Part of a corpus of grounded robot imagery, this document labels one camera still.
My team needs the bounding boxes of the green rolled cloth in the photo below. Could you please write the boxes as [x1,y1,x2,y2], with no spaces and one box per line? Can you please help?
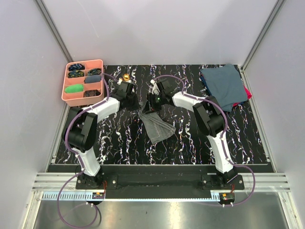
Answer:
[64,84,84,94]

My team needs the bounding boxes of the brown patterned roll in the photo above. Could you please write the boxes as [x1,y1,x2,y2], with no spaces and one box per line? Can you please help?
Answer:
[84,90,101,97]

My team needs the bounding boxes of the grey rolled cloth in tray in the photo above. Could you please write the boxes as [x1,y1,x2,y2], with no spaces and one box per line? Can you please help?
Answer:
[84,75,102,83]

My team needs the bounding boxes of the yellow blue patterned roll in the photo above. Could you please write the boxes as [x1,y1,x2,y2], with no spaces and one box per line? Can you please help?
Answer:
[68,70,85,78]

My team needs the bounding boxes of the magenta folded cloth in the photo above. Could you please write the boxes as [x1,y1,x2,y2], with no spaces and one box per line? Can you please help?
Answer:
[233,86,252,107]

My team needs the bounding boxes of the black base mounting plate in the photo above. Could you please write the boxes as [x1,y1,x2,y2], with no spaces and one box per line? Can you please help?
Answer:
[76,165,245,196]

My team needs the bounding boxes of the blue patterned roll top left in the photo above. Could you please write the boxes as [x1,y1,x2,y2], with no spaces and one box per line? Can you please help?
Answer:
[68,63,85,71]

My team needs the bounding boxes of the blue grey folded cloth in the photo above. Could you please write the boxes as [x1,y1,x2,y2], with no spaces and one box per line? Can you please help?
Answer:
[200,64,248,112]

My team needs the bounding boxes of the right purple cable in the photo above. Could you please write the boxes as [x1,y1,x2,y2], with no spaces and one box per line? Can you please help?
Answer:
[154,75,257,207]

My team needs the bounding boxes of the pink compartment organizer tray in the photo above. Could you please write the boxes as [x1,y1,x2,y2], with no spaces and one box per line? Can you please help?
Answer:
[61,59,104,107]

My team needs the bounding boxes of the white slotted cable duct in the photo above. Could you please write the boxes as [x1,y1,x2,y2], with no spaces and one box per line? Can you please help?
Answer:
[42,191,220,202]

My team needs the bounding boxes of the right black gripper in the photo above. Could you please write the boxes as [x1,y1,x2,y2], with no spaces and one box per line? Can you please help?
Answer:
[142,93,165,115]

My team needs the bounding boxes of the grey stitched cloth napkin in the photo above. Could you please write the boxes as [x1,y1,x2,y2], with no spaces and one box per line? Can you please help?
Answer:
[138,109,176,144]

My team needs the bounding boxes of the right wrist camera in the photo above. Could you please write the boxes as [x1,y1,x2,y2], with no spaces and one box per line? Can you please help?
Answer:
[150,80,160,95]

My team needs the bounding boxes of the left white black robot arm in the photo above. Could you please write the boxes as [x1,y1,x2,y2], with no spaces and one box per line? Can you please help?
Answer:
[62,80,139,189]

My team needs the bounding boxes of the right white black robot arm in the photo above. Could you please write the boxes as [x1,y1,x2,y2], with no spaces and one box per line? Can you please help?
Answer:
[143,79,237,189]

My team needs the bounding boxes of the teal patterned roll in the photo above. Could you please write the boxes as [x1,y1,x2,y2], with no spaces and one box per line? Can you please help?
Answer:
[87,68,102,76]

